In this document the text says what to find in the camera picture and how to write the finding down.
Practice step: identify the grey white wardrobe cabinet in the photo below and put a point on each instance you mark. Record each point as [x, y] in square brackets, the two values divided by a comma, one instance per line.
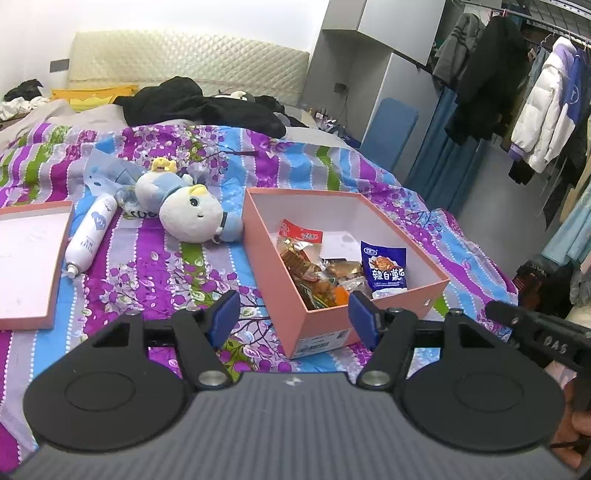
[369, 41]

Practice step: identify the cream quilted headboard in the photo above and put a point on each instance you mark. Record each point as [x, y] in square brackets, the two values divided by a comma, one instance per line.
[184, 55]

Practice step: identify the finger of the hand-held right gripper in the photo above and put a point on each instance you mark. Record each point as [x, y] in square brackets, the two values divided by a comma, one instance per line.
[508, 314]

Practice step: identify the white blue plush toy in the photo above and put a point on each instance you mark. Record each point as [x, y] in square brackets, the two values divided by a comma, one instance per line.
[184, 217]

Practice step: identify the green-edged snack packet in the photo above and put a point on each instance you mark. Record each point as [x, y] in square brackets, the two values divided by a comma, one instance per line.
[318, 297]

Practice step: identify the grey quilt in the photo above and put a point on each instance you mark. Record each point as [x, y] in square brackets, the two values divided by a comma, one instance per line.
[46, 117]

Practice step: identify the blue foam board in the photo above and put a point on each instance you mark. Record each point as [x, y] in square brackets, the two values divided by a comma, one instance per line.
[390, 134]

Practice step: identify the blue snack packet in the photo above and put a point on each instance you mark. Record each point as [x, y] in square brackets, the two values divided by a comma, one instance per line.
[383, 272]

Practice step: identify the red label snack packet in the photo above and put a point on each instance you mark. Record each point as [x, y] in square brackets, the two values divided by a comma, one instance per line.
[300, 234]

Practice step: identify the white purple puffer jacket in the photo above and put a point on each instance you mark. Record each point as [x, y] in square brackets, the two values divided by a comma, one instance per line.
[545, 115]

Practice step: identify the black hanging jacket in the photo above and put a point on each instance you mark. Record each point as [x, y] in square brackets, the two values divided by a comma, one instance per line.
[489, 83]

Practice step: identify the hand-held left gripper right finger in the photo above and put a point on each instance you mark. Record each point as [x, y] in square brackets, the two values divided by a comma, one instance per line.
[364, 321]

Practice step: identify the yellow pillow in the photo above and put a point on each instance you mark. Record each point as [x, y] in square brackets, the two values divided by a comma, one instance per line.
[92, 94]

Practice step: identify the black white plush toy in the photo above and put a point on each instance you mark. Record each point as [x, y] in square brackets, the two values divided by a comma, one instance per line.
[238, 96]

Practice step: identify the blue curtain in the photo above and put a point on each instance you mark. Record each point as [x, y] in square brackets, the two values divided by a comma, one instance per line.
[443, 157]

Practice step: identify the wall power outlet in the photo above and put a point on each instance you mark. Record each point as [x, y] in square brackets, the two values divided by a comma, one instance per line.
[341, 87]

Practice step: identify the bedside bottle clutter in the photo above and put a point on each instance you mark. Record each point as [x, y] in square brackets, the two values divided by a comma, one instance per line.
[332, 122]

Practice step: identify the crumpled white cloth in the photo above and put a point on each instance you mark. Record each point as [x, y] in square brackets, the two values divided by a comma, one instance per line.
[18, 108]

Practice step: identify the person's right hand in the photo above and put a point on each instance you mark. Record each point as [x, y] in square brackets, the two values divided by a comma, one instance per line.
[577, 429]

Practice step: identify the black clothing pile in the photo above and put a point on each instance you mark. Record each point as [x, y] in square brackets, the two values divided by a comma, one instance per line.
[207, 110]

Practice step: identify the pink cardboard box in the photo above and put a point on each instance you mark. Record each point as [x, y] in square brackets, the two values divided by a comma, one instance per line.
[323, 332]

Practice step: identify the light blue hanging garment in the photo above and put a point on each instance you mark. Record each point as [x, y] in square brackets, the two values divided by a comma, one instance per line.
[568, 230]

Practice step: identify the white spray bottle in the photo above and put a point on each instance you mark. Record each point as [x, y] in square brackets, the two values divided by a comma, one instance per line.
[90, 235]

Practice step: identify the dark red black object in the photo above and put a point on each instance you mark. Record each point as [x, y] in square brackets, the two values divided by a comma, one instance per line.
[531, 281]

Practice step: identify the grey striped hoodie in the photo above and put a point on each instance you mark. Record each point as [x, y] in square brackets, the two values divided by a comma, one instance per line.
[457, 46]

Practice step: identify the pink box lid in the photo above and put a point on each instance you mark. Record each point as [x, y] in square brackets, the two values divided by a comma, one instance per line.
[27, 258]

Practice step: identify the clear red-bordered snack packet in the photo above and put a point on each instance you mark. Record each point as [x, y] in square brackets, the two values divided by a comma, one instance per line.
[300, 265]

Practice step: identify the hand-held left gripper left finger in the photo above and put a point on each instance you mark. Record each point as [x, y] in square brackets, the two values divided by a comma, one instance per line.
[226, 318]

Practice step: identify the small black cloth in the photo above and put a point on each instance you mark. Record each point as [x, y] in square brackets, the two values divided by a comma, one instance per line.
[23, 88]

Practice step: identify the light blue plastic bag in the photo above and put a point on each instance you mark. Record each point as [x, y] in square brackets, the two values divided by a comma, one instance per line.
[106, 170]

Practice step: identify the orange snack packet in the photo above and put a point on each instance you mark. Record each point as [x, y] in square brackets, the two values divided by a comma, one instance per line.
[344, 295]

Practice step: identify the grey wall switch panel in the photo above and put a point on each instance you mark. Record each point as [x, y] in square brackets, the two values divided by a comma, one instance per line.
[59, 65]

